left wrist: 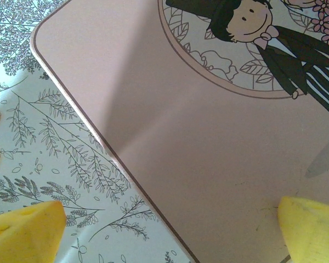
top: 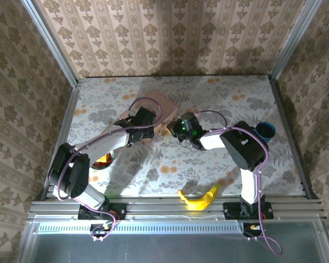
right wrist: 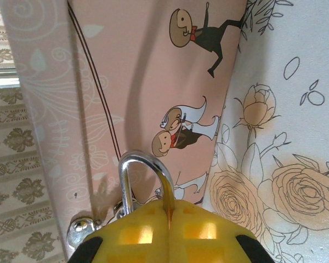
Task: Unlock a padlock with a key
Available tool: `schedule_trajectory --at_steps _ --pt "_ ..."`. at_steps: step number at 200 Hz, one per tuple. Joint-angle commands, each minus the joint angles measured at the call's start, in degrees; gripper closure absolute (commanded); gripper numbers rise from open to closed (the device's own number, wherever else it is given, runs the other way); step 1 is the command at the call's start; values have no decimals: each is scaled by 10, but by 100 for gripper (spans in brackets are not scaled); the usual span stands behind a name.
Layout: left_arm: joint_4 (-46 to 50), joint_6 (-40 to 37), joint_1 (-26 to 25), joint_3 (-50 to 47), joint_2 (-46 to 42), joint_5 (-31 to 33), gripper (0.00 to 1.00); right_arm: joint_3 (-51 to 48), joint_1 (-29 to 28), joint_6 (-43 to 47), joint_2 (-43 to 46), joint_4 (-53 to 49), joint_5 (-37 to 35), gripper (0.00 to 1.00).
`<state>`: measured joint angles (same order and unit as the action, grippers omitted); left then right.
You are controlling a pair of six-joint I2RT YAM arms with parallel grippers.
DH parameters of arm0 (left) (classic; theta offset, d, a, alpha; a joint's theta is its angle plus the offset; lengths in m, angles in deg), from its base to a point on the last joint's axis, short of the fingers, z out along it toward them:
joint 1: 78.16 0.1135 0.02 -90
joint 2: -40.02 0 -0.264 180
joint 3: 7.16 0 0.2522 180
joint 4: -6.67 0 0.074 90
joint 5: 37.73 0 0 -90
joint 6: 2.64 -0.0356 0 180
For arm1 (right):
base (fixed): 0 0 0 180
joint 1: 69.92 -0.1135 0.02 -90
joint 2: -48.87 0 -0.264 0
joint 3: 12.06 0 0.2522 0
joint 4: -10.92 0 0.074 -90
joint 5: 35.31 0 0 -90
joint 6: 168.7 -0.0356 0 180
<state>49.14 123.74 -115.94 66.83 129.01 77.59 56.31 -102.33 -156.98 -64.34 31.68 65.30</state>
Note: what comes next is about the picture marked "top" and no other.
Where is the pink printed latch box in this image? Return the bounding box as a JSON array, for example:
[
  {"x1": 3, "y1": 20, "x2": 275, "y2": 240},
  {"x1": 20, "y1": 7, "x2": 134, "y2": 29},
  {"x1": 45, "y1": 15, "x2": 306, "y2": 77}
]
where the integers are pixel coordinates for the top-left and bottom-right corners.
[{"x1": 119, "y1": 89, "x2": 179, "y2": 145}]

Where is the floral table cover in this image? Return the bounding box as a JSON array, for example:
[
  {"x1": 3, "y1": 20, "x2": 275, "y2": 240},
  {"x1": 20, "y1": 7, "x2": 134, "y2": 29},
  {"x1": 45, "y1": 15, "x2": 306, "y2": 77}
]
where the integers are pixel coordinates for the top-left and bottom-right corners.
[{"x1": 53, "y1": 75, "x2": 305, "y2": 198}]

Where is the yellow banana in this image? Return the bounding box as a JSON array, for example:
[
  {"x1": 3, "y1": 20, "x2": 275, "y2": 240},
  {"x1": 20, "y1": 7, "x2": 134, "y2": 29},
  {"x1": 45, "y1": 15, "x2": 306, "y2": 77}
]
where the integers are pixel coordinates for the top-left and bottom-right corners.
[{"x1": 178, "y1": 182, "x2": 222, "y2": 211}]

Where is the blue cup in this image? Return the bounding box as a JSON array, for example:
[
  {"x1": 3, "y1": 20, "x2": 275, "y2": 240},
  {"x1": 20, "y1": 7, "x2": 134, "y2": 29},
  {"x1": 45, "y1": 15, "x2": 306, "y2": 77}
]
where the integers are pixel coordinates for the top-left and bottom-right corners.
[{"x1": 255, "y1": 121, "x2": 276, "y2": 144}]

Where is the grey metal panel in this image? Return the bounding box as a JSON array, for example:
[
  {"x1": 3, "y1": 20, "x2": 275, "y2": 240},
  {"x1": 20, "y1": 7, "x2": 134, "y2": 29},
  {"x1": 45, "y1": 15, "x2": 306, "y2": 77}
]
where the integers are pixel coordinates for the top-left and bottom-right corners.
[{"x1": 18, "y1": 215, "x2": 329, "y2": 263}]

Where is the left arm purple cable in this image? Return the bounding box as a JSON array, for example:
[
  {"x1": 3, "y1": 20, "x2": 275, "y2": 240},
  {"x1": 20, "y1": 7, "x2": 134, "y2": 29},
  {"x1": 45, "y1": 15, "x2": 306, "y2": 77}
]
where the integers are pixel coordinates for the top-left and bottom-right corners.
[{"x1": 54, "y1": 96, "x2": 163, "y2": 242}]

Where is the aluminium side rail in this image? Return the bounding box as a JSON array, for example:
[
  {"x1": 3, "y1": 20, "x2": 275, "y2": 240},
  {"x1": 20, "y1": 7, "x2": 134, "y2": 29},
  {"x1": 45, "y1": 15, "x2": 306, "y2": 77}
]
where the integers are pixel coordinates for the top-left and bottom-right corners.
[
  {"x1": 268, "y1": 76, "x2": 320, "y2": 200},
  {"x1": 39, "y1": 85, "x2": 82, "y2": 201}
]

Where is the aluminium front rail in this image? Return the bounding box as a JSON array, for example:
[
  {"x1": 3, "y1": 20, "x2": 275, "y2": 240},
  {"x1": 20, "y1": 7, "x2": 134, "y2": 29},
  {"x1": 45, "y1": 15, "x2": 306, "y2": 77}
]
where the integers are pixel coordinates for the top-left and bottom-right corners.
[{"x1": 27, "y1": 199, "x2": 326, "y2": 221}]

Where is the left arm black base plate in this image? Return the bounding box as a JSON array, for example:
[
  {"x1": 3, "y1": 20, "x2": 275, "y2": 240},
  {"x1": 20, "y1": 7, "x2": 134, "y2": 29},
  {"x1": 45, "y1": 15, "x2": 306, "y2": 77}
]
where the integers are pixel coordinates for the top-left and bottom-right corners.
[{"x1": 77, "y1": 202, "x2": 127, "y2": 221}]

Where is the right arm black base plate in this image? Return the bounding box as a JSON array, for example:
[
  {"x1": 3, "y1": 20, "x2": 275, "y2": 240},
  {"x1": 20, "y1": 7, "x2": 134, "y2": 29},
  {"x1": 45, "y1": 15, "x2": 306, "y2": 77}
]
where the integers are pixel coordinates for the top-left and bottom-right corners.
[{"x1": 223, "y1": 202, "x2": 274, "y2": 221}]

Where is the slotted cable duct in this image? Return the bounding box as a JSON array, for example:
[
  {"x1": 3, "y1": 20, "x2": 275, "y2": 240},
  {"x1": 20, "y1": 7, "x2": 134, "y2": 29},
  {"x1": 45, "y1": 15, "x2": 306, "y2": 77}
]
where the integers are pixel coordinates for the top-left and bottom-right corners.
[{"x1": 37, "y1": 221, "x2": 246, "y2": 235}]

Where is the aluminium corner post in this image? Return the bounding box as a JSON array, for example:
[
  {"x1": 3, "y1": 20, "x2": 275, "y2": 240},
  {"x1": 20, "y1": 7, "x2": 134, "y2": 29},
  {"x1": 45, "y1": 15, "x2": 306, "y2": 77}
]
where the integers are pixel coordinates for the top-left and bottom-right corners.
[
  {"x1": 21, "y1": 0, "x2": 80, "y2": 88},
  {"x1": 268, "y1": 0, "x2": 325, "y2": 82}
]

